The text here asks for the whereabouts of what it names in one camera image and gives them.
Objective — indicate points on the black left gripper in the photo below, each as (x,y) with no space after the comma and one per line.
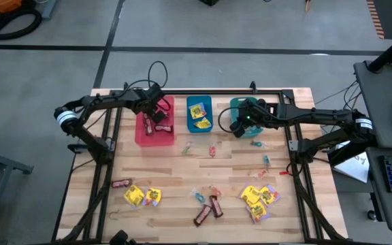
(145,103)

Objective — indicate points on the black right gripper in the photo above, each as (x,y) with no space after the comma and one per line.
(255,114)

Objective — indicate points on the red candy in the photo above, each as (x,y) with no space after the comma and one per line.
(212,150)

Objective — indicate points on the yellow sour candy pack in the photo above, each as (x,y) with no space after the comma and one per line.
(134,195)
(153,196)
(197,111)
(250,194)
(203,123)
(270,195)
(257,211)

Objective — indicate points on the green candy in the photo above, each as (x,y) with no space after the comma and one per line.
(186,148)

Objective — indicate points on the orange candy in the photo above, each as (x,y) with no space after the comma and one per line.
(214,191)
(261,174)

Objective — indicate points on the blue candy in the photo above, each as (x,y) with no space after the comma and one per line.
(198,196)

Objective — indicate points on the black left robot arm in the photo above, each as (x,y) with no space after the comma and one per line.
(90,102)

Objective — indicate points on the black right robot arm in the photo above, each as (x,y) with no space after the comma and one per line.
(318,114)

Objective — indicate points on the teal plastic bin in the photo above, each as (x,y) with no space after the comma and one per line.
(255,132)

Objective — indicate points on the pink-red plastic bin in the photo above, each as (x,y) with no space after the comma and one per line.
(155,139)

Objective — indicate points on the blue plastic bin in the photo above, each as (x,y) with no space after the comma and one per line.
(191,102)

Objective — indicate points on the small red clip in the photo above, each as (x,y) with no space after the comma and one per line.
(284,173)

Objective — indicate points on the white paper sheet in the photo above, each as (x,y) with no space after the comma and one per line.
(354,168)

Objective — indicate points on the black floor object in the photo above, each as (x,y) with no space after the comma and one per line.
(209,1)

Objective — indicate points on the black rounded object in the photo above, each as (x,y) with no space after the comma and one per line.
(119,237)

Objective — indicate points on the small wooden stick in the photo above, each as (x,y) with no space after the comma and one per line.
(307,5)

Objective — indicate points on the grey metal stand foot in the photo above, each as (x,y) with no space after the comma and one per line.
(49,8)

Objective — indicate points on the black caster wheel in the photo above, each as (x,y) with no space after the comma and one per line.
(372,215)

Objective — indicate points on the black monitor pole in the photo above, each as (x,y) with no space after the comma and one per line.
(391,51)

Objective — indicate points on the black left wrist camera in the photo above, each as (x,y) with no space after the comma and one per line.
(156,92)

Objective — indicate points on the black aluminium rig frame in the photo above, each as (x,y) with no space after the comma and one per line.
(199,92)

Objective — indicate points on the silver metal bracket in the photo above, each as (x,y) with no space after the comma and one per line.
(293,145)

